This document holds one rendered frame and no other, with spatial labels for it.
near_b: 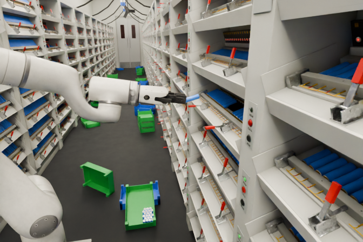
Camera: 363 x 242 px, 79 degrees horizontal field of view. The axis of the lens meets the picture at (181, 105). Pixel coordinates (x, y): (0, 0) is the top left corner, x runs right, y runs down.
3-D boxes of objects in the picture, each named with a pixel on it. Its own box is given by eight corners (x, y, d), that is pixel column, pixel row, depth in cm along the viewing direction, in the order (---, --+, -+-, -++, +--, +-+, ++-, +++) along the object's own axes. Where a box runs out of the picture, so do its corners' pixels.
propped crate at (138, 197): (155, 226, 151) (155, 220, 146) (125, 230, 147) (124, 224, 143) (152, 187, 175) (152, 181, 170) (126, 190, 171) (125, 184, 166)
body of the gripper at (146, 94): (136, 85, 73) (169, 89, 75) (136, 80, 83) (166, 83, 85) (133, 107, 75) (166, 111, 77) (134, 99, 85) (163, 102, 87)
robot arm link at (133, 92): (129, 83, 73) (139, 84, 74) (131, 79, 81) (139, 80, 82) (127, 107, 75) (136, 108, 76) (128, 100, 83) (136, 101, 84)
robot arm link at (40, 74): (17, 113, 53) (125, 124, 75) (28, 50, 55) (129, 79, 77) (9, 113, 59) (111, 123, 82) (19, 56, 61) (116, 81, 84)
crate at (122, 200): (120, 210, 165) (119, 201, 162) (121, 192, 184) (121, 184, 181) (160, 204, 170) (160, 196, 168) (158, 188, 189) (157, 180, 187)
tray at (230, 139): (243, 167, 65) (235, 140, 62) (193, 107, 122) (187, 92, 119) (303, 140, 67) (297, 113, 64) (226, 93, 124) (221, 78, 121)
